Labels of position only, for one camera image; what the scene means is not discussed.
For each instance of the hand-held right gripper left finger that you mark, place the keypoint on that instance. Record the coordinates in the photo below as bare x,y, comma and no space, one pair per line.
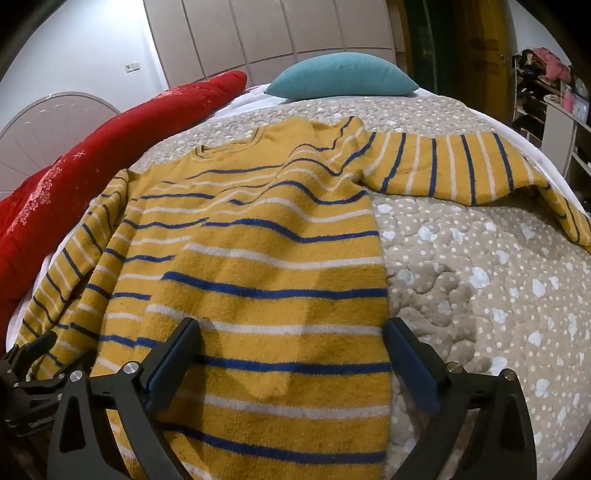
171,369

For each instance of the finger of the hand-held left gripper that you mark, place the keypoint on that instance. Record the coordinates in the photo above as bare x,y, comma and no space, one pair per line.
34,350

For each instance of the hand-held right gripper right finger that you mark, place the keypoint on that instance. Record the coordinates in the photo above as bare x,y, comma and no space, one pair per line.
413,369

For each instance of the yellow striped towel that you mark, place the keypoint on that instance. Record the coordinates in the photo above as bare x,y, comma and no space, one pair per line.
277,254

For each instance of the beige dotted blanket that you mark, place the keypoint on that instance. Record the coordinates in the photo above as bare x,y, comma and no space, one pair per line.
461,277

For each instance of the red pillow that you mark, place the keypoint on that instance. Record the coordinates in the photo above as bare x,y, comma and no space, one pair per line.
92,175

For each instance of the white fan-shaped ribbed panel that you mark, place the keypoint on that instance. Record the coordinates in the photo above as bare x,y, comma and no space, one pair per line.
51,124

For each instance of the white open shelf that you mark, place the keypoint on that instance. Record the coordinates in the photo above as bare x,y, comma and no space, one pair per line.
554,129

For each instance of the teal pillow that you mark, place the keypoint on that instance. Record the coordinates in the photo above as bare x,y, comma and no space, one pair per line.
341,76

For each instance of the pink bottle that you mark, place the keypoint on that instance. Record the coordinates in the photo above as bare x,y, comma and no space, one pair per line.
568,99

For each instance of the wooden door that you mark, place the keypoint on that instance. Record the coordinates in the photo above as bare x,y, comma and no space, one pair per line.
480,55

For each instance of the pink cloth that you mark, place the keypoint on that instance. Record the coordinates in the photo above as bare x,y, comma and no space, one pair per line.
551,62

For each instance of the white wall switch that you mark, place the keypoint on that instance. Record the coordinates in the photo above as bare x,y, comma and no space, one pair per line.
131,67

